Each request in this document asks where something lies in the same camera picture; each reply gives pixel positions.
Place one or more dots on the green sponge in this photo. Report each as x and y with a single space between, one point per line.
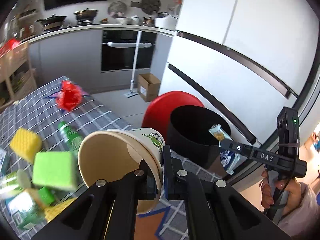
56 170

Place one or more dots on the round metal wall rack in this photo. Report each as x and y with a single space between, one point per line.
117 9

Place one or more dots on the black round wall trivet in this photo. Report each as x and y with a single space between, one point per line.
150 6

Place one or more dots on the teal and navy snack bag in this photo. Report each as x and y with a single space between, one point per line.
228 158

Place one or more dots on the red plastic basket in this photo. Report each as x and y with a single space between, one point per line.
8 46

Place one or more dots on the black built-in oven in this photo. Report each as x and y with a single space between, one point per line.
118 49

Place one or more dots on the pink sleeve forearm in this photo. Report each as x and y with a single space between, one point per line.
300 218

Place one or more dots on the red crumpled plastic bag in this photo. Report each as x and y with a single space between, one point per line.
68 104

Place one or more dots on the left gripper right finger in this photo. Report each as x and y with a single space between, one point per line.
215 210

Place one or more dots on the black wok on stove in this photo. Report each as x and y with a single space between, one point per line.
85 17

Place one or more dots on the white kitchen counter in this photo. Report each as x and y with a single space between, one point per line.
79 28

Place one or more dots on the yellow sponge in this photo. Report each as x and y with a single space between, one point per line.
26 144

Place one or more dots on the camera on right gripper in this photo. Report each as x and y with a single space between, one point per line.
288 135

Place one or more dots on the black frying pan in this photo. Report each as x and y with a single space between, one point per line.
52 23

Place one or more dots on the paper cup green print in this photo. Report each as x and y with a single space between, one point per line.
113 153

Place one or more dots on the black trash bin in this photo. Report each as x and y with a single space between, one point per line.
188 134

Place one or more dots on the red plastic chair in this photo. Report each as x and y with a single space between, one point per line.
157 115

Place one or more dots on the yellow foam fruit net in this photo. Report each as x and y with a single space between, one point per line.
52 211

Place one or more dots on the beige storage rack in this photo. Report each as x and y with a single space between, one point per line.
17 75

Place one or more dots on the grey checkered tablecloth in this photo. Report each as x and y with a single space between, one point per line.
41 115

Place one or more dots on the green tube bottle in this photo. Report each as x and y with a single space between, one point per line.
70 137

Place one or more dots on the cardboard box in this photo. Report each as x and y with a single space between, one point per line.
148 87

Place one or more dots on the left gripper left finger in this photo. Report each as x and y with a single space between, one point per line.
106 210

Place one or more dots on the white refrigerator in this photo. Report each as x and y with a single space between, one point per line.
246 60

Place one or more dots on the white stick vacuum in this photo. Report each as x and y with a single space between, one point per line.
132 92

